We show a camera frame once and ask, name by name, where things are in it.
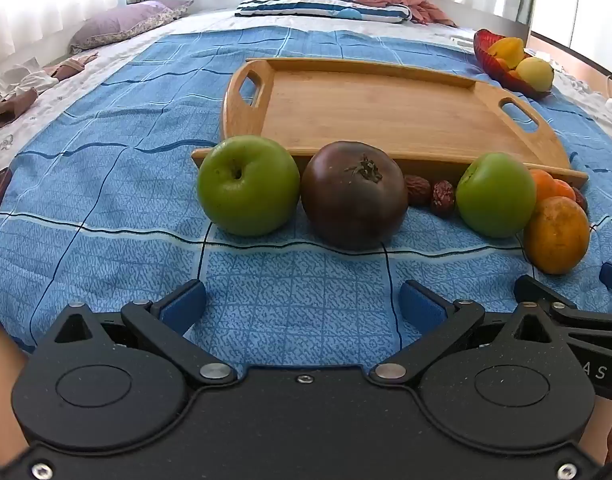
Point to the brown garment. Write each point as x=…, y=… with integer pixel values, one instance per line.
x=8, y=110

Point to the purple pillow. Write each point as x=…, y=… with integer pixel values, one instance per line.
x=121, y=22

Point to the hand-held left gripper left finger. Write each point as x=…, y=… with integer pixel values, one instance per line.
x=183, y=307

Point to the dusty pink garment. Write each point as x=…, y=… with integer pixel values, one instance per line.
x=73, y=67

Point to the red date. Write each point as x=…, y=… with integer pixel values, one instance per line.
x=580, y=200
x=442, y=200
x=417, y=191

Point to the person's right hand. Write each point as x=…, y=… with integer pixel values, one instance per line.
x=602, y=430

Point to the blue checked blanket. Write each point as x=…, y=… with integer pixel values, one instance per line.
x=136, y=185

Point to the tiny orange kumquat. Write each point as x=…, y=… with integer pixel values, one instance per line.
x=515, y=76
x=501, y=64

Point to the small tangerine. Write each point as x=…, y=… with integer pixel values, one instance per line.
x=542, y=185
x=563, y=190

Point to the light wooden panel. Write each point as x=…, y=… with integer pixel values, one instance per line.
x=576, y=57

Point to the dark purple tomato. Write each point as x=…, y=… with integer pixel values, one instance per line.
x=353, y=200

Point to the wooden tray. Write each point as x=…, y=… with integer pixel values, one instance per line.
x=376, y=110

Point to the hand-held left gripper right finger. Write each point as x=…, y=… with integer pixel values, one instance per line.
x=421, y=307

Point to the white sheer curtain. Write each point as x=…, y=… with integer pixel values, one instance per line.
x=61, y=0

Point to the white garment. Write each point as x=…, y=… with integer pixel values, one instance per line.
x=31, y=82

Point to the red glass bowl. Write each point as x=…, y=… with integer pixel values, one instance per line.
x=486, y=52

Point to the person's left leg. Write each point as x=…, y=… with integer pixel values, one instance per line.
x=1, y=385

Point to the yellow starfruit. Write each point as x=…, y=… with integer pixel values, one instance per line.
x=506, y=50

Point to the green apple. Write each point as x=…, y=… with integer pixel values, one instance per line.
x=493, y=195
x=246, y=185

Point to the grey printed bed sheet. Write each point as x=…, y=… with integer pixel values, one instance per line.
x=16, y=150

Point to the large brownish orange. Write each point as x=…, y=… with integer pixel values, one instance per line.
x=556, y=235

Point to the blue white striped pillow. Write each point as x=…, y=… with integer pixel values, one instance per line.
x=306, y=2

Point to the yellow mango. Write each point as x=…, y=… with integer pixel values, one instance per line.
x=536, y=74

